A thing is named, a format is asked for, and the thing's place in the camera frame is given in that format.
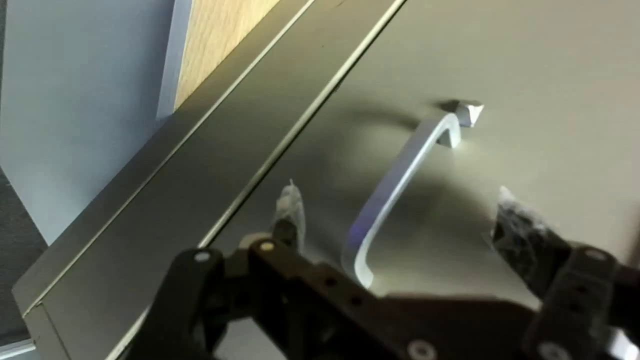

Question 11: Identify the silver drawer handle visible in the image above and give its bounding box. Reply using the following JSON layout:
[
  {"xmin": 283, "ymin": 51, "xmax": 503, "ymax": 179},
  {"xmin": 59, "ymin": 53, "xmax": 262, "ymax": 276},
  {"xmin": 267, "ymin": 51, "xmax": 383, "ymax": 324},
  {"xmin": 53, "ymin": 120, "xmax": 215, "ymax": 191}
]
[{"xmin": 340, "ymin": 98, "xmax": 486, "ymax": 290}]

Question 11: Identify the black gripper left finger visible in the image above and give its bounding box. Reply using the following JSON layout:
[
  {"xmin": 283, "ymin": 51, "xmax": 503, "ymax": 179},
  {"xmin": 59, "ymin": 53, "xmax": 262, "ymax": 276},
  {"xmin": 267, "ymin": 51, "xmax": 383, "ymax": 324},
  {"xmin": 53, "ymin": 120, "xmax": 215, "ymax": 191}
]
[{"xmin": 126, "ymin": 179, "xmax": 308, "ymax": 360}]

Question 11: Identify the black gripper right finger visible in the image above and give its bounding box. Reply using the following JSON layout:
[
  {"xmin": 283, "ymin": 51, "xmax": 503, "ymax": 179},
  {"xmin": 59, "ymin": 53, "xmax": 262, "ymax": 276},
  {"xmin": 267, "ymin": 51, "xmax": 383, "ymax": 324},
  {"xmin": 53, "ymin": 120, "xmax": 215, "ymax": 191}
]
[{"xmin": 490, "ymin": 186, "xmax": 640, "ymax": 360}]

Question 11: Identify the beige drawer with card holder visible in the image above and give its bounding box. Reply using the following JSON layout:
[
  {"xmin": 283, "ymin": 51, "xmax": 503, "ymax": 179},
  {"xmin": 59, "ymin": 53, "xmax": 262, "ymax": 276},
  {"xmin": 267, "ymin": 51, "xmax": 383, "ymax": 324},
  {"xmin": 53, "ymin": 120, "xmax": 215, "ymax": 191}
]
[{"xmin": 107, "ymin": 0, "xmax": 640, "ymax": 360}]

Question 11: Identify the beige metal file cabinet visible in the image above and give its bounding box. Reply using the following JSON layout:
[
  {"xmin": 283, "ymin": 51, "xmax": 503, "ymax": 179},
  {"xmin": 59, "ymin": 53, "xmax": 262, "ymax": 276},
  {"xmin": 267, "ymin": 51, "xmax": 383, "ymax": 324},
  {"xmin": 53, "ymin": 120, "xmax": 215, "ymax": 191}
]
[{"xmin": 9, "ymin": 0, "xmax": 406, "ymax": 360}]

